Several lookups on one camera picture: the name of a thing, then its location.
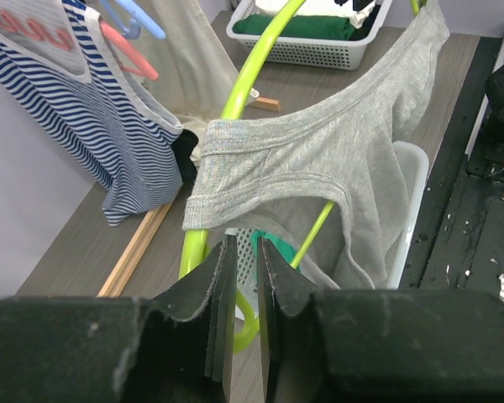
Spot green tank top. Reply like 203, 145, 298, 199
250, 230, 297, 264

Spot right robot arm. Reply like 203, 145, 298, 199
467, 65, 504, 183

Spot folded dark green garment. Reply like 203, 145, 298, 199
232, 14, 356, 40

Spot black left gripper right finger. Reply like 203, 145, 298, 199
256, 238, 504, 402

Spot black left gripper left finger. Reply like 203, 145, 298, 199
0, 235, 237, 402

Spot wooden clothes rack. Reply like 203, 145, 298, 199
97, 96, 281, 298

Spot white plastic laundry basket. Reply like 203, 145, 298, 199
225, 141, 429, 312

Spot grey tank top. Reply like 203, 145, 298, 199
182, 0, 451, 290

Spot pink hanger with striped top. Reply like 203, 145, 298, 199
0, 8, 160, 81

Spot folded white printed garment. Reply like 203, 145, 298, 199
255, 0, 376, 29

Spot white tank top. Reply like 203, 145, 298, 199
138, 1, 238, 165

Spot white basket with folded clothes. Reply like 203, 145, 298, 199
225, 0, 394, 71

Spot lime green hanger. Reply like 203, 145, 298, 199
178, 0, 432, 354

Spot black tank top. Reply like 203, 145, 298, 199
171, 129, 198, 184

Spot blue striped tank top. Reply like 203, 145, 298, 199
0, 1, 183, 225

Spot light blue hanger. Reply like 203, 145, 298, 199
99, 0, 166, 40

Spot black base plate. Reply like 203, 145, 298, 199
400, 38, 504, 295

